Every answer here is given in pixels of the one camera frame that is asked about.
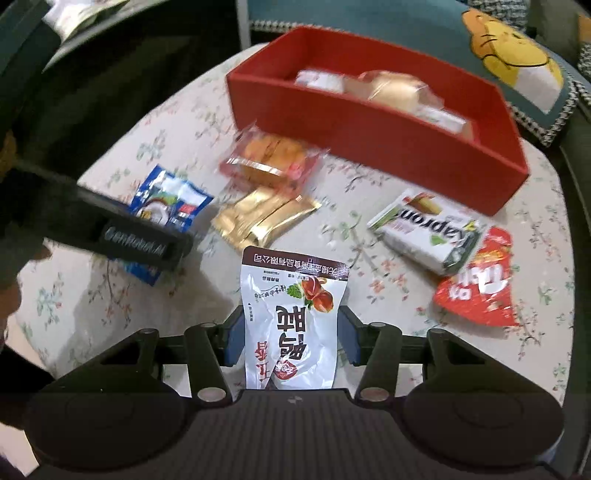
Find blue snack packet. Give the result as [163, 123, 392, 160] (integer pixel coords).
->
[121, 164, 215, 287]

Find white brown snack pouch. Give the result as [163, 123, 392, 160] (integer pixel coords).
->
[240, 246, 350, 391]

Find clear cream cake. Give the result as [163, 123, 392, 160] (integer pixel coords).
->
[344, 70, 441, 114]

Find clear orange pastry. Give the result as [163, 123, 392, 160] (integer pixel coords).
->
[219, 122, 326, 190]

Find white papers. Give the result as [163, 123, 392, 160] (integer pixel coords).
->
[44, 0, 130, 37]

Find white green wafer packet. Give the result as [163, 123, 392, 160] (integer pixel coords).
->
[367, 189, 488, 277]

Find teal lion print sofa cover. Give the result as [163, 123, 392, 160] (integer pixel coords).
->
[245, 0, 591, 148]

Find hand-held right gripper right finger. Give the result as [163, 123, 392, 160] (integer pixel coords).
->
[339, 307, 527, 408]

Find black side table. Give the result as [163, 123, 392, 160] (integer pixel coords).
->
[0, 0, 241, 169]

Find red cardboard box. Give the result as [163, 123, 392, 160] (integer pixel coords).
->
[225, 25, 529, 217]

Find large white snack packet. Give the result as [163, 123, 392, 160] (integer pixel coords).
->
[413, 104, 474, 139]

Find gold foil snack packet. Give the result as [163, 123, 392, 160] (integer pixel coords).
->
[211, 185, 323, 252]

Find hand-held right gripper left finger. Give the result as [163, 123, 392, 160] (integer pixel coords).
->
[60, 307, 246, 408]

